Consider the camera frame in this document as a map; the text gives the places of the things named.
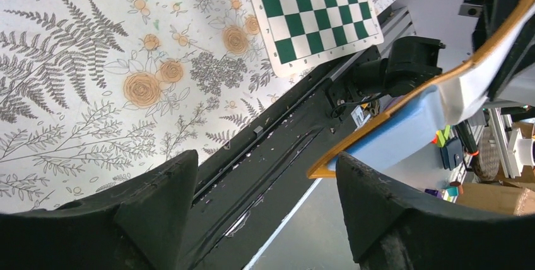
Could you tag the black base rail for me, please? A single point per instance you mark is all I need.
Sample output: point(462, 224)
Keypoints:
point(247, 188)

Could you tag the floral patterned table mat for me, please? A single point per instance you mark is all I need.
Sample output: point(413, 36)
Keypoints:
point(96, 92)

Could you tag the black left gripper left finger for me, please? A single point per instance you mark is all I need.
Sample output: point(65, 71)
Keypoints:
point(137, 224)

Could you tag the green white chessboard mat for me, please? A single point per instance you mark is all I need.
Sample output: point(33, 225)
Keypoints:
point(302, 34)

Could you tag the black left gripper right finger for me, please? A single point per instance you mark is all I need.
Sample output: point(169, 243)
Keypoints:
point(391, 225)

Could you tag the orange leather card holder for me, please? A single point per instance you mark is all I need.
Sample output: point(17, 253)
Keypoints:
point(461, 91)

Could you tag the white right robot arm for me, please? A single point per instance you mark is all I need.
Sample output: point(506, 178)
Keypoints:
point(413, 60)

